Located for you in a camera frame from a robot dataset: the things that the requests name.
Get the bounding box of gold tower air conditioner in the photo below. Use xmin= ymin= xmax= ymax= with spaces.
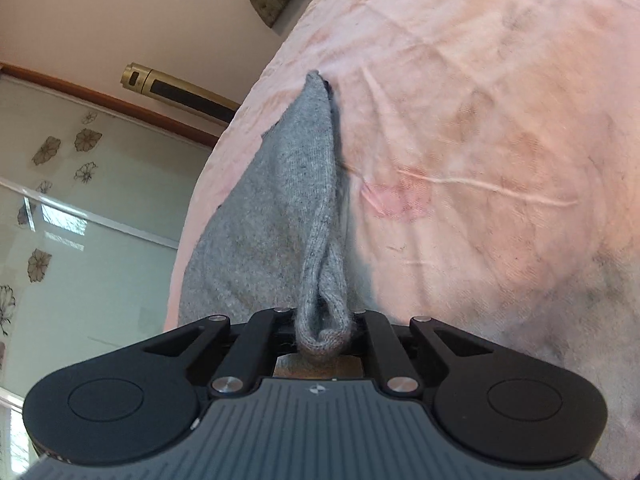
xmin=119 ymin=62 xmax=242 ymax=125

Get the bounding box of grey sweater with navy sleeves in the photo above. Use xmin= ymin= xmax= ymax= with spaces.
xmin=177 ymin=70 xmax=367 ymax=367

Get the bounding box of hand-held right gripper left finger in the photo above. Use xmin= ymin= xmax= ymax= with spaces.
xmin=143 ymin=308 xmax=296 ymax=399

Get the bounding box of brown wooden door frame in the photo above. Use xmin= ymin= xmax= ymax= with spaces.
xmin=0 ymin=61 xmax=222 ymax=149

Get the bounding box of sliding glass door with flowers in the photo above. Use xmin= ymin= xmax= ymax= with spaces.
xmin=0 ymin=72 xmax=213 ymax=480

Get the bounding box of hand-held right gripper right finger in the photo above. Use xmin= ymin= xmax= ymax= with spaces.
xmin=352 ymin=308 xmax=493 ymax=399

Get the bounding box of pink bed sheet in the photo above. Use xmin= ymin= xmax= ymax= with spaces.
xmin=162 ymin=0 xmax=640 ymax=466

